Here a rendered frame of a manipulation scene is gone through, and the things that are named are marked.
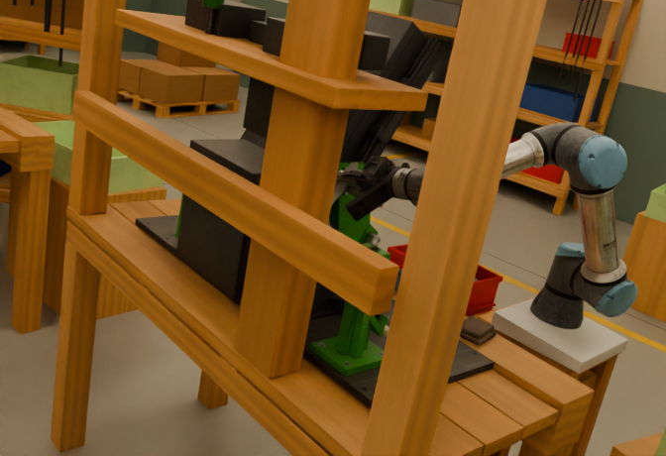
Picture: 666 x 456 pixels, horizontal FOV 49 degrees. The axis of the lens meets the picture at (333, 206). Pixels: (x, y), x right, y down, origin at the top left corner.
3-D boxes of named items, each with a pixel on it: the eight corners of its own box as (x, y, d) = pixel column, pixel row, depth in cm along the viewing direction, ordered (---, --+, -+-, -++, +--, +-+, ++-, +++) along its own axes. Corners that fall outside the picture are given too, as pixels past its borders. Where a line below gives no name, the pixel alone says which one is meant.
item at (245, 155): (229, 248, 221) (246, 138, 211) (290, 290, 200) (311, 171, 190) (174, 255, 209) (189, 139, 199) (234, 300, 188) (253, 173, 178)
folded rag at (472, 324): (470, 323, 201) (472, 314, 200) (496, 336, 196) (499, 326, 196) (451, 333, 193) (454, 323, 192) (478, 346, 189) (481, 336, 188)
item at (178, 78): (188, 96, 900) (196, 35, 878) (238, 112, 861) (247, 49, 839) (110, 99, 802) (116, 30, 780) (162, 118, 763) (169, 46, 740)
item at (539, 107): (557, 216, 678) (628, -32, 613) (321, 129, 859) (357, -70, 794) (582, 209, 718) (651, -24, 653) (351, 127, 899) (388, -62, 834)
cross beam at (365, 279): (87, 120, 220) (90, 90, 218) (389, 312, 131) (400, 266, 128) (71, 120, 217) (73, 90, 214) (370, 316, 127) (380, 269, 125)
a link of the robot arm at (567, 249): (568, 277, 223) (583, 236, 219) (599, 298, 212) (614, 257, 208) (537, 277, 218) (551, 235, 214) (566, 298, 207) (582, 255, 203)
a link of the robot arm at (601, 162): (606, 284, 213) (588, 116, 186) (643, 310, 200) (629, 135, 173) (571, 302, 210) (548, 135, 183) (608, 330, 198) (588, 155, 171)
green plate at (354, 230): (349, 235, 206) (350, 161, 204) (370, 239, 200) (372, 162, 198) (317, 239, 198) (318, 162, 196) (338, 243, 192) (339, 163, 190)
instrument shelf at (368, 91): (196, 32, 211) (198, 18, 210) (425, 111, 149) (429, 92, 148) (113, 24, 194) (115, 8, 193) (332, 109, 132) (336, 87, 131)
